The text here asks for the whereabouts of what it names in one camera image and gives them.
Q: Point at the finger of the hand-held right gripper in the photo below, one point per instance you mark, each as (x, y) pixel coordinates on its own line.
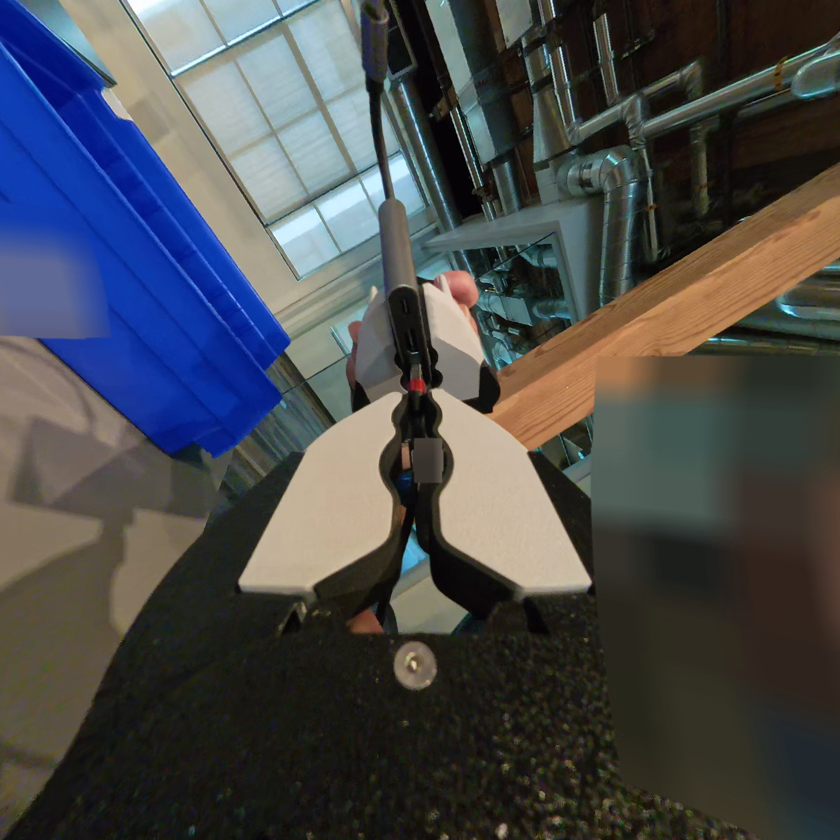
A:
(456, 354)
(377, 354)

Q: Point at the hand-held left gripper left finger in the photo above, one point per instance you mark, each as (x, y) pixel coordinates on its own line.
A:
(321, 518)

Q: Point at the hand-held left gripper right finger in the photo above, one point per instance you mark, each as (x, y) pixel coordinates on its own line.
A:
(512, 518)

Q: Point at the grey usb hub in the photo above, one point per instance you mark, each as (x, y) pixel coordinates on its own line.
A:
(397, 249)

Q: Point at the blue plastic bin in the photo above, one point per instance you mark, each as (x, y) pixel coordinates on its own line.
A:
(164, 295)

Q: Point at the person's left hand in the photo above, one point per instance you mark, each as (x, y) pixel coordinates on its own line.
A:
(364, 622)

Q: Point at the wooden beam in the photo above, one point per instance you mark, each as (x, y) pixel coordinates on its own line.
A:
(689, 275)

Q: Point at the large grid window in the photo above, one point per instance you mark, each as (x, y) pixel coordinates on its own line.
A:
(275, 118)

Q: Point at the metal ceiling pipes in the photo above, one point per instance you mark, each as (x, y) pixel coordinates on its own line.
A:
(689, 105)

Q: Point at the silver bent duct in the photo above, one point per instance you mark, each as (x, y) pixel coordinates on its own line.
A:
(617, 197)

